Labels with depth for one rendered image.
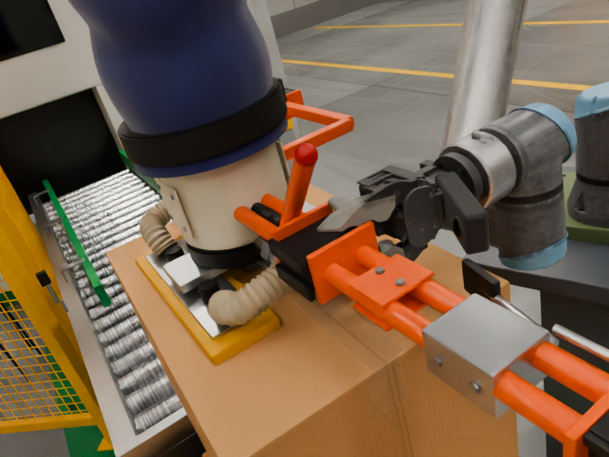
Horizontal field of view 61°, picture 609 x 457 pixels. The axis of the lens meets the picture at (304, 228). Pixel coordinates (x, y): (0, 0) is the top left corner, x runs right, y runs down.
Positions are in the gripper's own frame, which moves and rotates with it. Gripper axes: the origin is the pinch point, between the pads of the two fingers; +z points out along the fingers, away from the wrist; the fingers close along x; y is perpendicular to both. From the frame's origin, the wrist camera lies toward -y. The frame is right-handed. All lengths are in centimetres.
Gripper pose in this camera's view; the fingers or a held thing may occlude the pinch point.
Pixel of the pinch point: (339, 258)
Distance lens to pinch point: 54.8
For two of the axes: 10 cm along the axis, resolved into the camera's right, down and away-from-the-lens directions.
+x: -2.4, -8.5, -4.6
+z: -8.2, 4.3, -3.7
